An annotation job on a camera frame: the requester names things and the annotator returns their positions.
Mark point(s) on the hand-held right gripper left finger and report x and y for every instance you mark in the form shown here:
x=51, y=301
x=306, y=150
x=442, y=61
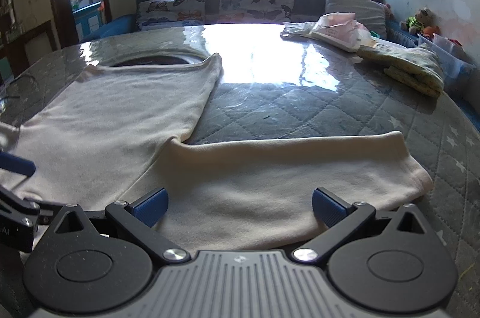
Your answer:
x=153, y=207

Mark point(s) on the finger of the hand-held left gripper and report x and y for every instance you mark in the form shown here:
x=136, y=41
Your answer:
x=17, y=163
x=15, y=203

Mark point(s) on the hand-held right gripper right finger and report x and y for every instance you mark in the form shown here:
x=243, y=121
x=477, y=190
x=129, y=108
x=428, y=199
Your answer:
x=327, y=207

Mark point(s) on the cream sweater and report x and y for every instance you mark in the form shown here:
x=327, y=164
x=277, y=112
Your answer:
x=243, y=183

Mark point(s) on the grey quilted table cover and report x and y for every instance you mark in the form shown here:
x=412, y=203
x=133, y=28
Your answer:
x=300, y=108

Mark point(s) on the dark wooden cabinet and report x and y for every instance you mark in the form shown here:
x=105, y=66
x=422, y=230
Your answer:
x=26, y=33

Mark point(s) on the blue crate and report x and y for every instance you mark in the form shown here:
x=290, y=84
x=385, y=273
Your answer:
x=88, y=21

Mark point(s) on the clear plastic bags pile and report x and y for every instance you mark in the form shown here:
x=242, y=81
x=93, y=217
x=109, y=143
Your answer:
x=408, y=66

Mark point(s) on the pink packet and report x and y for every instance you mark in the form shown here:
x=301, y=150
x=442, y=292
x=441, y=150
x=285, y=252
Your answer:
x=341, y=29

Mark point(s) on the clear plastic bag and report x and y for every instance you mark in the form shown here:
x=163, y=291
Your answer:
x=298, y=29

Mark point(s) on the blue sofa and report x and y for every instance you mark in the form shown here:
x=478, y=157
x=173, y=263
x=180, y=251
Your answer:
x=403, y=33

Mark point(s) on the clear plastic storage box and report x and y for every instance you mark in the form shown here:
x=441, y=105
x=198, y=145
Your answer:
x=446, y=53

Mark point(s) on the wide butterfly print cushion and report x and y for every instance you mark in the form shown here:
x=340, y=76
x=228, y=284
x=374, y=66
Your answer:
x=170, y=10

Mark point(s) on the large grey pillow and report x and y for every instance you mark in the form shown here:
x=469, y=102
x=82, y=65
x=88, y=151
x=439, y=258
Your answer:
x=352, y=8

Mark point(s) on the plush toy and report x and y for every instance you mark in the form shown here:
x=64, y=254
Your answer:
x=420, y=21

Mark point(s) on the square butterfly print cushion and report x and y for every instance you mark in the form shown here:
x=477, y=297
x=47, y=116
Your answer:
x=258, y=1

